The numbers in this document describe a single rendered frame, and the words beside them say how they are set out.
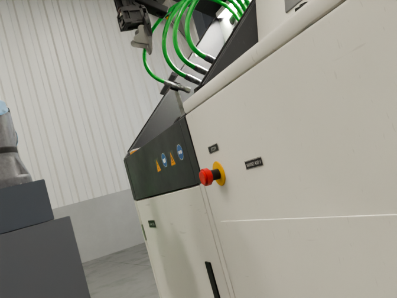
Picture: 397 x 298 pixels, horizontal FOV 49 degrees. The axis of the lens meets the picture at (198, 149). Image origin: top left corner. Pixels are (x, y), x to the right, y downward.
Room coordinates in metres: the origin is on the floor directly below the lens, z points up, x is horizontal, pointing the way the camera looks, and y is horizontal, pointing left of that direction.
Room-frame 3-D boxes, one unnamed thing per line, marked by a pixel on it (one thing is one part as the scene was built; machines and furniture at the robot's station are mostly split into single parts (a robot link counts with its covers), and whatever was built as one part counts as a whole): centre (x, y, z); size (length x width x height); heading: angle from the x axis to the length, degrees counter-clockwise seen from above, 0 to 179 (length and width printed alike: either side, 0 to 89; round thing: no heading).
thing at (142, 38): (1.34, 0.08, 1.27); 0.06 x 0.03 x 0.09; 113
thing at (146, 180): (1.33, 0.13, 0.87); 0.62 x 0.04 x 0.16; 23
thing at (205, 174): (0.90, -0.01, 0.80); 0.05 x 0.04 x 0.05; 23
